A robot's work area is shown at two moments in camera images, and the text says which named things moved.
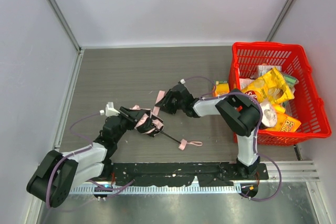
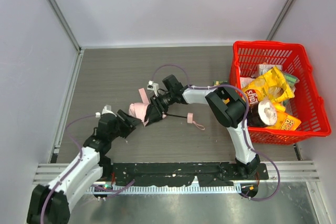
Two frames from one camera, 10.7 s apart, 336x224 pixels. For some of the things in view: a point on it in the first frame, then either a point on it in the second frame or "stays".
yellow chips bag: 270,87 stays
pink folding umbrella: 149,123 -> 138,111
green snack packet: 291,81 stays
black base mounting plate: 175,174 stays
